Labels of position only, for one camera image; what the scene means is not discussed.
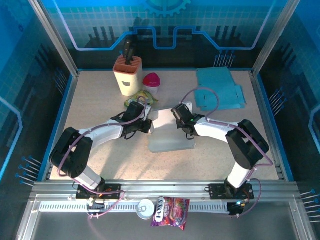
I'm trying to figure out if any green yellow candy bag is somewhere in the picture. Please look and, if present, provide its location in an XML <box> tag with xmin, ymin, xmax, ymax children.
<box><xmin>124</xmin><ymin>89</ymin><xmax>159</xmax><ymax>108</ymax></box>

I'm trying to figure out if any beige knife block orange top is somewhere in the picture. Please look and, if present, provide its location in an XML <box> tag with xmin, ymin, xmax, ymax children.
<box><xmin>112</xmin><ymin>55</ymin><xmax>144</xmax><ymax>97</ymax></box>

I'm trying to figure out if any pink lidded plastic container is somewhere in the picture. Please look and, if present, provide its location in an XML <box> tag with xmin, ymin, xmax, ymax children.
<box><xmin>142</xmin><ymin>72</ymin><xmax>161</xmax><ymax>95</ymax></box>

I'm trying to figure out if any silver tin can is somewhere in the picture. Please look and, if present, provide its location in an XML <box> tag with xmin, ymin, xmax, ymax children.
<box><xmin>136</xmin><ymin>199</ymin><xmax>156</xmax><ymax>221</ymax></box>

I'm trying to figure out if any purple berries candy bag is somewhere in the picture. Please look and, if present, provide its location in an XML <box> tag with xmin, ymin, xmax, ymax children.
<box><xmin>150</xmin><ymin>196</ymin><xmax>191</xmax><ymax>231</ymax></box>

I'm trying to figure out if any black controller board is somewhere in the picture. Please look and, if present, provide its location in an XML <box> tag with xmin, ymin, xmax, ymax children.
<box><xmin>86</xmin><ymin>199</ymin><xmax>106</xmax><ymax>216</ymax></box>
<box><xmin>226</xmin><ymin>201</ymin><xmax>247</xmax><ymax>216</ymax></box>

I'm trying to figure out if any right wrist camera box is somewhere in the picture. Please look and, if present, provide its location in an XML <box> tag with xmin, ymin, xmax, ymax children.
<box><xmin>180</xmin><ymin>100</ymin><xmax>194</xmax><ymax>113</ymax></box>

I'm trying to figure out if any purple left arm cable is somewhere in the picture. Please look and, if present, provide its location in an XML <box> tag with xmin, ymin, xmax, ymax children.
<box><xmin>56</xmin><ymin>95</ymin><xmax>151</xmax><ymax>219</ymax></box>

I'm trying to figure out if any black handled knife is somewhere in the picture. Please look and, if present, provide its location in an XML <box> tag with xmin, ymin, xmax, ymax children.
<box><xmin>126</xmin><ymin>48</ymin><xmax>136</xmax><ymax>66</ymax></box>
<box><xmin>123</xmin><ymin>38</ymin><xmax>133</xmax><ymax>57</ymax></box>

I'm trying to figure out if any aluminium side rail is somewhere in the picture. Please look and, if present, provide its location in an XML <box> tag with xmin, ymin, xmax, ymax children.
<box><xmin>250</xmin><ymin>72</ymin><xmax>295</xmax><ymax>181</ymax></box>
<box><xmin>37</xmin><ymin>72</ymin><xmax>80</xmax><ymax>181</ymax></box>

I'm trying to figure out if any aluminium mounting rail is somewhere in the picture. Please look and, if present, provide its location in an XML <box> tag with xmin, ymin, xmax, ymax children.
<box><xmin>29</xmin><ymin>179</ymin><xmax>301</xmax><ymax>198</ymax></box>

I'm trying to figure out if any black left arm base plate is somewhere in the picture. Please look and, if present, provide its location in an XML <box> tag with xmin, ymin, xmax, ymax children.
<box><xmin>76</xmin><ymin>183</ymin><xmax>123</xmax><ymax>200</ymax></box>

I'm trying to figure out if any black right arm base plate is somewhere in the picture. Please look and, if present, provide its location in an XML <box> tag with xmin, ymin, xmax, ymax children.
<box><xmin>208</xmin><ymin>183</ymin><xmax>255</xmax><ymax>200</ymax></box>

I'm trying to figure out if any aluminium frame post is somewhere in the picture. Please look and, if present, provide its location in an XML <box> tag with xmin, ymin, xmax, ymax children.
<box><xmin>251</xmin><ymin>0</ymin><xmax>302</xmax><ymax>78</ymax></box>
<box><xmin>27</xmin><ymin>0</ymin><xmax>81</xmax><ymax>78</ymax></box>

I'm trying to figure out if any white slotted cable duct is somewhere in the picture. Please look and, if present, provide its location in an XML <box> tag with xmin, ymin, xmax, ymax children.
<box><xmin>38</xmin><ymin>201</ymin><xmax>231</xmax><ymax>213</ymax></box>

